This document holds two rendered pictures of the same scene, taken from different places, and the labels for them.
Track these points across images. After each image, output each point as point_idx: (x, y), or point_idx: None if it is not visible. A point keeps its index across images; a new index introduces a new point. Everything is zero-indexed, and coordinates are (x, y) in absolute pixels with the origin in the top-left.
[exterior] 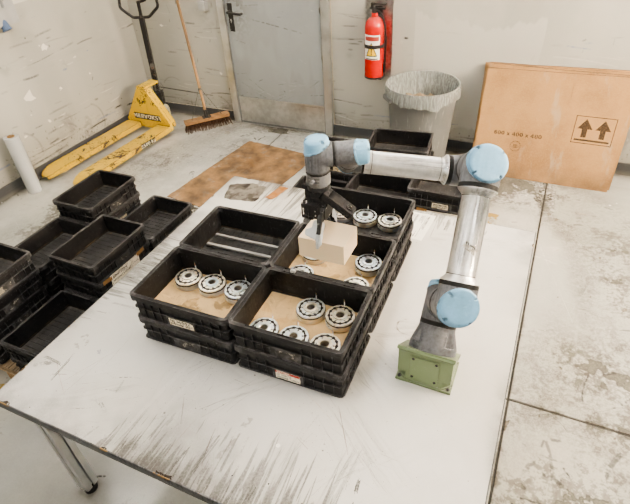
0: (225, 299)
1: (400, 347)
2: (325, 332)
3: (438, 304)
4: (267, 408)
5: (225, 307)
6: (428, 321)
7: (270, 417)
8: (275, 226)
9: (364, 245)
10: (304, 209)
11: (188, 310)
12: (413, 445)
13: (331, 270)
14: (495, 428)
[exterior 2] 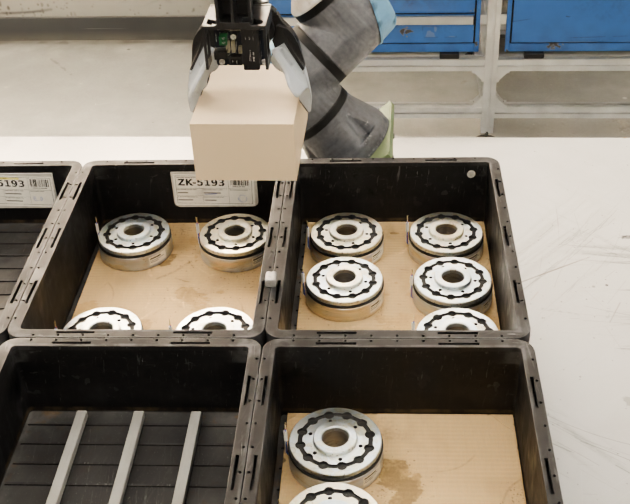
0: (370, 486)
1: (391, 153)
2: (391, 262)
3: (377, 10)
4: (582, 383)
5: (403, 471)
6: (340, 100)
7: (599, 371)
8: None
9: (79, 234)
10: (258, 46)
11: (545, 434)
12: (516, 199)
13: (161, 306)
14: (429, 139)
